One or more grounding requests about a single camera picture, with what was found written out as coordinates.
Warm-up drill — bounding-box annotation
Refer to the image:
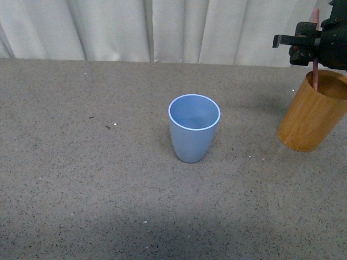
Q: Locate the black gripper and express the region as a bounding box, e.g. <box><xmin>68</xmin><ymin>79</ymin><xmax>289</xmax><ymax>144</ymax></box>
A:
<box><xmin>272</xmin><ymin>1</ymin><xmax>346</xmax><ymax>70</ymax></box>

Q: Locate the pink chopstick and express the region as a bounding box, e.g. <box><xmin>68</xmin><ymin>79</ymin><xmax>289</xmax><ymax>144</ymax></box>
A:
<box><xmin>312</xmin><ymin>7</ymin><xmax>320</xmax><ymax>91</ymax></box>

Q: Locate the blue plastic cup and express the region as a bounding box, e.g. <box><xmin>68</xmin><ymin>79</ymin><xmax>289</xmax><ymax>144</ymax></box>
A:
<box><xmin>168</xmin><ymin>94</ymin><xmax>221</xmax><ymax>163</ymax></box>

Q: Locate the bamboo chopstick holder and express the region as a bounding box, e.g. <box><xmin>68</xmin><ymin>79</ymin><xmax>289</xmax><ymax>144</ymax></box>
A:
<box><xmin>277</xmin><ymin>70</ymin><xmax>346</xmax><ymax>152</ymax></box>

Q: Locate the white curtain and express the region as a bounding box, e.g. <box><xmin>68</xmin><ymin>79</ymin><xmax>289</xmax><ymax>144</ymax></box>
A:
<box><xmin>1</xmin><ymin>1</ymin><xmax>332</xmax><ymax>67</ymax></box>

